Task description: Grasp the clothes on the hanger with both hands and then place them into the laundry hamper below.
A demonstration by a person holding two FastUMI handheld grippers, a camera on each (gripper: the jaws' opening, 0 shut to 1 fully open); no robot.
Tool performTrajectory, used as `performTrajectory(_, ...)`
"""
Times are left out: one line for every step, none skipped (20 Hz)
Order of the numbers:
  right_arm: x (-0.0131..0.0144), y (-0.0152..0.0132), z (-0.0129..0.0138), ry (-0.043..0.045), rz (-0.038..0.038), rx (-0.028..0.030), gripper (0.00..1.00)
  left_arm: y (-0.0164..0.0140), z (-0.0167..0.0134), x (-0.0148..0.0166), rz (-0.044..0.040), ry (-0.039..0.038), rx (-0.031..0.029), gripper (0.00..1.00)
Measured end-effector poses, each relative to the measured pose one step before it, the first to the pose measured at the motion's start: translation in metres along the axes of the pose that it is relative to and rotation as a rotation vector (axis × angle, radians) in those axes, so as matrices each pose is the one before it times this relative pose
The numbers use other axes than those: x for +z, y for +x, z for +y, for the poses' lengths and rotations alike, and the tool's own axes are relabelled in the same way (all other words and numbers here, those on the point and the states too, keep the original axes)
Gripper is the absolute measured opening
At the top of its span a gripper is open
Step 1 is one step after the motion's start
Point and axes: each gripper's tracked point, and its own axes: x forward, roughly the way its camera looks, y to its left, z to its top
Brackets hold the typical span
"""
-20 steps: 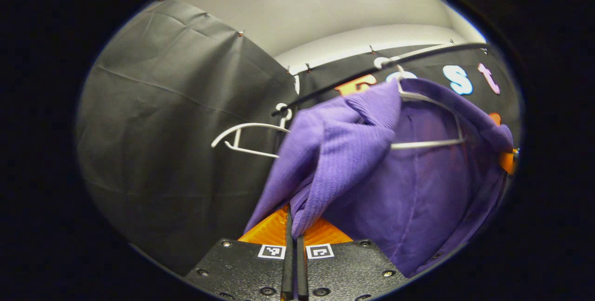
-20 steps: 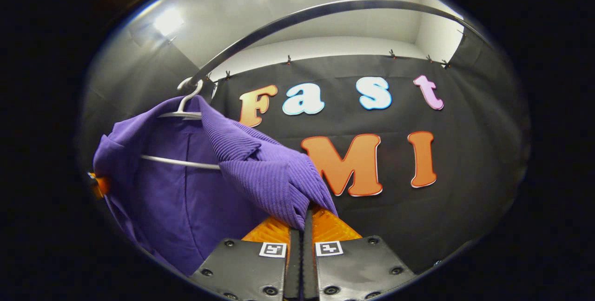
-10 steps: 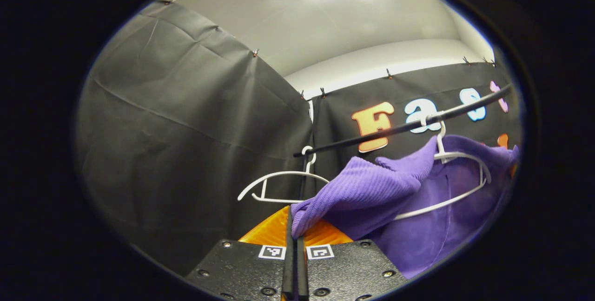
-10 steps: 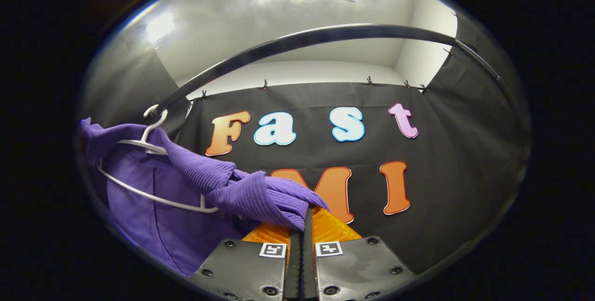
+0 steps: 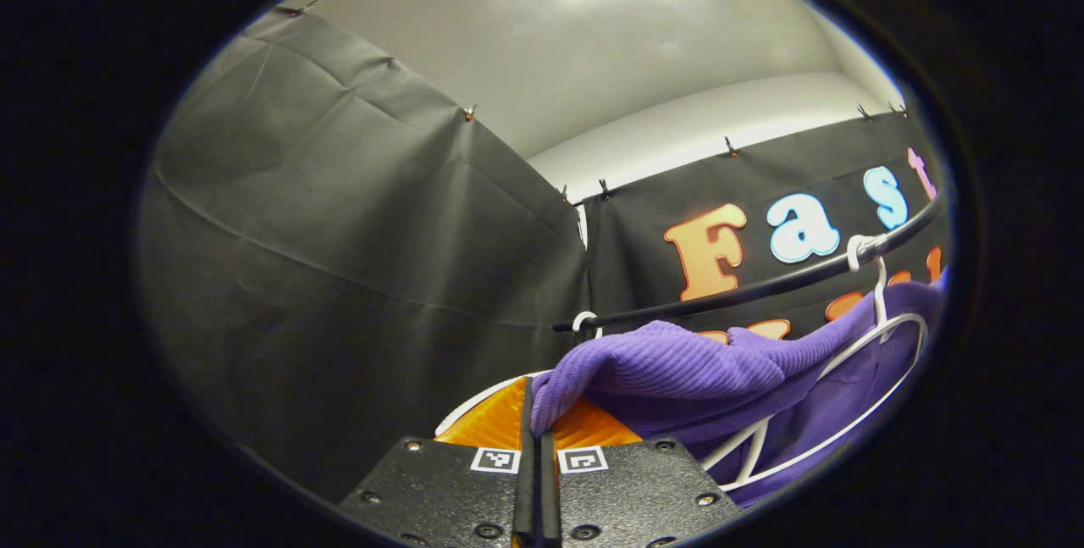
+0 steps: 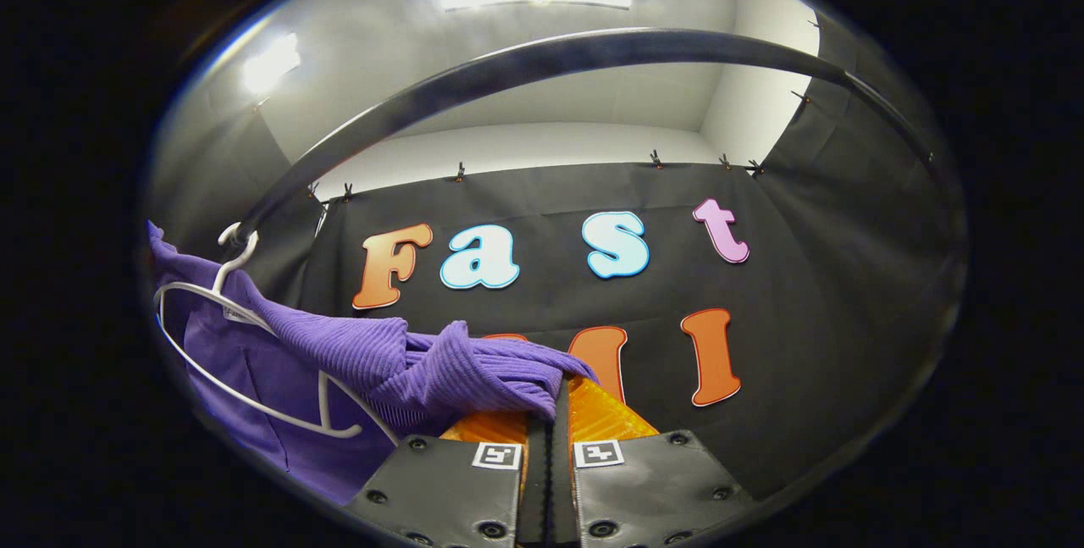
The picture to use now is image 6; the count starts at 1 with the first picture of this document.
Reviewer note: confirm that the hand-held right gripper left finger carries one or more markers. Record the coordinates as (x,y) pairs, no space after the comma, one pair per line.
(440,489)

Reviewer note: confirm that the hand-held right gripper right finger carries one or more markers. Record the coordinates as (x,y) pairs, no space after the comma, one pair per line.
(652,484)

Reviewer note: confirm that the white plastic hanger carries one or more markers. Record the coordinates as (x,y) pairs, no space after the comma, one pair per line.
(324,404)

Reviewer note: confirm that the black clothes rack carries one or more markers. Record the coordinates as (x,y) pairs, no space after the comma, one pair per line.
(593,44)

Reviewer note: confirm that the row of black cloth clips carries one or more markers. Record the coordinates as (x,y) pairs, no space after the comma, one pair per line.
(656,159)

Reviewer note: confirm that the small ceiling light panel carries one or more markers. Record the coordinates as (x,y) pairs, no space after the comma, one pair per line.
(271,63)

